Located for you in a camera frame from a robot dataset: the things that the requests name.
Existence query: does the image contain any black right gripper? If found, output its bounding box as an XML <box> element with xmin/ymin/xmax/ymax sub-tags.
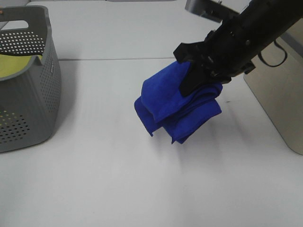
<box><xmin>173</xmin><ymin>22</ymin><xmax>255</xmax><ymax>96</ymax></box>

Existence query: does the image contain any blue towel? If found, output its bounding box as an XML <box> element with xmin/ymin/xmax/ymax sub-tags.
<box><xmin>134</xmin><ymin>61</ymin><xmax>223</xmax><ymax>144</ymax></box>

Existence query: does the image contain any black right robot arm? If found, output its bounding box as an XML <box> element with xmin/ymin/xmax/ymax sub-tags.
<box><xmin>173</xmin><ymin>0</ymin><xmax>303</xmax><ymax>96</ymax></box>

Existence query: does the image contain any beige storage bin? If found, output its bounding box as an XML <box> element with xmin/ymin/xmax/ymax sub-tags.
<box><xmin>243</xmin><ymin>30</ymin><xmax>303</xmax><ymax>156</ymax></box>

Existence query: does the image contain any grey perforated plastic basket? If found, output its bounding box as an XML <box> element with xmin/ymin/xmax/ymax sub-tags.
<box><xmin>0</xmin><ymin>6</ymin><xmax>62</xmax><ymax>152</ymax></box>

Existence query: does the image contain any yellow towel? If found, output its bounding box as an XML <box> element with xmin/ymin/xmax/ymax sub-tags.
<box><xmin>0</xmin><ymin>54</ymin><xmax>42</xmax><ymax>81</ymax></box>

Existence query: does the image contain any black cable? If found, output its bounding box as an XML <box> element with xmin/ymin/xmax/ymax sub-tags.
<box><xmin>258</xmin><ymin>39</ymin><xmax>287</xmax><ymax>67</ymax></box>

